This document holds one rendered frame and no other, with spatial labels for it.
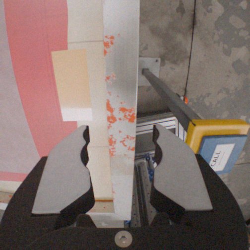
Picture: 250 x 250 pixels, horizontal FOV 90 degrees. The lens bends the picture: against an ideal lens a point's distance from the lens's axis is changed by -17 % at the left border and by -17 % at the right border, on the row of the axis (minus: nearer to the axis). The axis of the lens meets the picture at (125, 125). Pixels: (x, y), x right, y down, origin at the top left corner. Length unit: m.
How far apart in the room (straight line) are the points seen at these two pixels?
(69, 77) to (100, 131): 0.10
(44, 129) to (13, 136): 0.07
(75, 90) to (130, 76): 0.09
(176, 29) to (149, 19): 0.21
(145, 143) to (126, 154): 0.98
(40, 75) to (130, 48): 0.13
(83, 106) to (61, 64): 0.07
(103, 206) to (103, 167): 0.11
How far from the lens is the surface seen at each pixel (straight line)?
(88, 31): 0.21
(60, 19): 0.22
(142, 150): 1.24
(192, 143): 0.29
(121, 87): 0.18
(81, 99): 0.22
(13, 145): 0.33
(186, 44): 1.27
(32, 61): 0.24
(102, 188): 0.34
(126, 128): 0.20
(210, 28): 1.36
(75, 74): 0.22
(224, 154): 0.32
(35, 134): 0.29
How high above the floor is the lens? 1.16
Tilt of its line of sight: 61 degrees down
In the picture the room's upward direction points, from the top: 176 degrees clockwise
